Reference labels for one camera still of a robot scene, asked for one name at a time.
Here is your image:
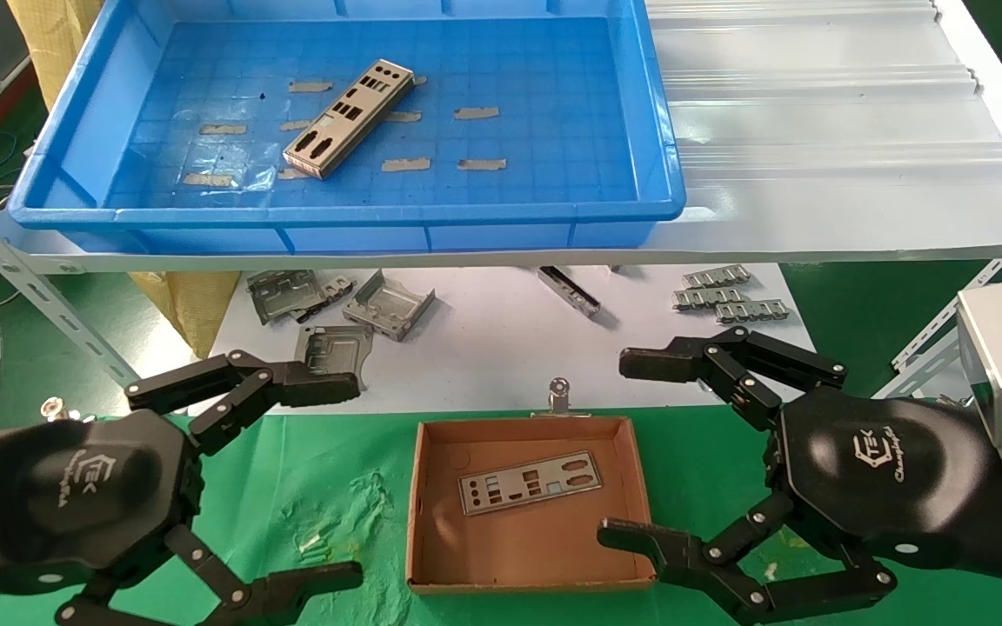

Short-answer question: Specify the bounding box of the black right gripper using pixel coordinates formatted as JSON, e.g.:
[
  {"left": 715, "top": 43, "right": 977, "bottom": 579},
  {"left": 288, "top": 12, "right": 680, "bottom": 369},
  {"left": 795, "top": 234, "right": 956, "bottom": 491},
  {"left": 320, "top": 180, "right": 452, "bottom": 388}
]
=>
[{"left": 597, "top": 326, "right": 1002, "bottom": 626}]

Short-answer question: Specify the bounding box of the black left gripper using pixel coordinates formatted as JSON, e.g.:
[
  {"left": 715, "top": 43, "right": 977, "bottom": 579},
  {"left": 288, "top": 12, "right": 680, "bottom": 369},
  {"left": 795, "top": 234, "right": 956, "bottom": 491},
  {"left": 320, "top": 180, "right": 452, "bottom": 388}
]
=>
[{"left": 0, "top": 350, "right": 364, "bottom": 626}]

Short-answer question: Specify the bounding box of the single metal shield plate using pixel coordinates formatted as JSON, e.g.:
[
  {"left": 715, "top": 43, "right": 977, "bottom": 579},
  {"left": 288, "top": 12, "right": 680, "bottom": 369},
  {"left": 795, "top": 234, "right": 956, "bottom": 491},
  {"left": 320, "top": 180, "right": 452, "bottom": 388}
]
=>
[{"left": 458, "top": 450, "right": 604, "bottom": 517}]

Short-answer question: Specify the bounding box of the brown cardboard box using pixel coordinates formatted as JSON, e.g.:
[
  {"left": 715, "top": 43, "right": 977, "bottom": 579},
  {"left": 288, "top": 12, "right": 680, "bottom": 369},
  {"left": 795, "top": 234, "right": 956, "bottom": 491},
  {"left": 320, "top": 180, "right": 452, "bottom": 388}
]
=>
[{"left": 405, "top": 416, "right": 658, "bottom": 596}]

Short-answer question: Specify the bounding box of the blue plastic tray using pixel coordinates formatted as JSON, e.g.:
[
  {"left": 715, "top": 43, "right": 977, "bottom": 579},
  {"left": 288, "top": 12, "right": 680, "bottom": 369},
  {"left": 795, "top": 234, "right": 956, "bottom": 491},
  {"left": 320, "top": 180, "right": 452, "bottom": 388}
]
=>
[{"left": 7, "top": 0, "right": 687, "bottom": 255}]

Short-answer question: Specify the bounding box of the green table cloth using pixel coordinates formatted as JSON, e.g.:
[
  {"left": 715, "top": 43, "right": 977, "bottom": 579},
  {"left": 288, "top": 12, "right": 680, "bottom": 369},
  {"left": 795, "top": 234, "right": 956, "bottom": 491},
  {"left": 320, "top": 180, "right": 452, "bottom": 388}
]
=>
[{"left": 0, "top": 409, "right": 1002, "bottom": 626}]

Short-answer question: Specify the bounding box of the ribbed metal strip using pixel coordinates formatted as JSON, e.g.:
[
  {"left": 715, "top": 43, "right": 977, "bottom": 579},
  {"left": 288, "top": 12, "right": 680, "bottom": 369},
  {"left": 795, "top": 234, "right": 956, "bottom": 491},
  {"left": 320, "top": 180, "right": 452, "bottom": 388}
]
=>
[
  {"left": 683, "top": 264, "right": 752, "bottom": 290},
  {"left": 715, "top": 298, "right": 792, "bottom": 325},
  {"left": 672, "top": 287, "right": 747, "bottom": 312}
]

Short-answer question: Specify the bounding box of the silver binder clip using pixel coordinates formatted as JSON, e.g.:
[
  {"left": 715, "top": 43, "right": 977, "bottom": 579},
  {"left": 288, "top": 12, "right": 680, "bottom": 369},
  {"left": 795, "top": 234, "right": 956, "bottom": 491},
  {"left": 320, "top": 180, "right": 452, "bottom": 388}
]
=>
[
  {"left": 531, "top": 376, "right": 594, "bottom": 419},
  {"left": 38, "top": 397, "right": 97, "bottom": 427}
]

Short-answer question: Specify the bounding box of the narrow metal bar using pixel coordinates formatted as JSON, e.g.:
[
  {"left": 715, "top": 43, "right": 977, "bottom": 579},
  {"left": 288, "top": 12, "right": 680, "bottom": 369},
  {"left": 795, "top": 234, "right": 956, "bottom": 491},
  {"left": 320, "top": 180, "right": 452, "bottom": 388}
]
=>
[{"left": 538, "top": 265, "right": 601, "bottom": 319}]

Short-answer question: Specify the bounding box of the clear plastic film patch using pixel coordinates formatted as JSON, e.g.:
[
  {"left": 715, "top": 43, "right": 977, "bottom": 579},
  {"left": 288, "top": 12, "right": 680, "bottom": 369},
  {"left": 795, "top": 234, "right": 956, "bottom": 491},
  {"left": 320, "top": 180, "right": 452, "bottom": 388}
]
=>
[{"left": 184, "top": 139, "right": 276, "bottom": 188}]

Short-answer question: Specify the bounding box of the white metal shelf rack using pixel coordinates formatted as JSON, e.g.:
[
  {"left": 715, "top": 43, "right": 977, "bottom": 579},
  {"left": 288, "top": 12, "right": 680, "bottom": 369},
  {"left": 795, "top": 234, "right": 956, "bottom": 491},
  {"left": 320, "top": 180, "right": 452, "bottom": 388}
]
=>
[{"left": 0, "top": 0, "right": 1002, "bottom": 416}]

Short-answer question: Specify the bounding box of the stack of metal shield plates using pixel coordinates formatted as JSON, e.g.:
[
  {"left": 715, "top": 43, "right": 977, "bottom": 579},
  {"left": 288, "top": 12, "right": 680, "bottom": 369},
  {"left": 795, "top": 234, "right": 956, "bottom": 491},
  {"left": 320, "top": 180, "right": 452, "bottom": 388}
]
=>
[{"left": 282, "top": 58, "right": 416, "bottom": 180}]

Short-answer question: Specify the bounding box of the square grey metal bracket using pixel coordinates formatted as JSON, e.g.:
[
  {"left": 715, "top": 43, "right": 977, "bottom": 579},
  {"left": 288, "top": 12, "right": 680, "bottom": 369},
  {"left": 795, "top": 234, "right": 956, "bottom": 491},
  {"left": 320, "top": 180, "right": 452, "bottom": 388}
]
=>
[{"left": 294, "top": 324, "right": 374, "bottom": 394}]

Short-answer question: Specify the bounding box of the flat grey metal bracket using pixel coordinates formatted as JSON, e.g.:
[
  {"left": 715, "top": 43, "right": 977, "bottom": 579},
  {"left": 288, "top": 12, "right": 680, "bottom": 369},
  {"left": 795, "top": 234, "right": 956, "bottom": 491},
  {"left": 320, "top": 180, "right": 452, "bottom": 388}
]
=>
[{"left": 246, "top": 270, "right": 325, "bottom": 325}]

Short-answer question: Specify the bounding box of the tray-shaped grey metal bracket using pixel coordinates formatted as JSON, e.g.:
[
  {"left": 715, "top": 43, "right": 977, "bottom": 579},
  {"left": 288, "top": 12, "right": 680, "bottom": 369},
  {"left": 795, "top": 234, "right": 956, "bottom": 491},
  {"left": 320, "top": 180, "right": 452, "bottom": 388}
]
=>
[{"left": 342, "top": 269, "right": 437, "bottom": 343}]

